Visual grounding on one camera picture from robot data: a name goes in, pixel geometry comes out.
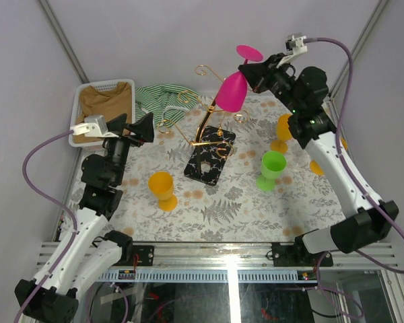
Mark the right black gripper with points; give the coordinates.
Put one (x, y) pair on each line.
(259, 75)

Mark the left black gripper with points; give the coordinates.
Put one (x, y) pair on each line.
(144, 128)

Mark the pink plastic wine glass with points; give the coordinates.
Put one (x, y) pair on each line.
(233, 90)

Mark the orange wine glass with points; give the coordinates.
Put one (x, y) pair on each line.
(283, 135)
(316, 169)
(161, 184)

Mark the gold wine glass rack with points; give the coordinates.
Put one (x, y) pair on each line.
(212, 145)

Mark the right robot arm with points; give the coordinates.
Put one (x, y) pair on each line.
(367, 217)

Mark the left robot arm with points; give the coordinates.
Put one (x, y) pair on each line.
(54, 293)

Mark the green plastic wine glass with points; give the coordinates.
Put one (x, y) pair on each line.
(273, 164)

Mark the clear wine glass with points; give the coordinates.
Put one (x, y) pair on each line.
(297, 160)

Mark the brown cloth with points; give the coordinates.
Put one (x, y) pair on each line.
(109, 103)

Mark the green striped cloth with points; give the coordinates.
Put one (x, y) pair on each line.
(165, 101)

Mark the white plastic basket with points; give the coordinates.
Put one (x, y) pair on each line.
(100, 85)

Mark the floral table mat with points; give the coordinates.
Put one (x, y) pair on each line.
(234, 210)

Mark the aluminium front rail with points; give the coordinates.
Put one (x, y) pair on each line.
(248, 256)

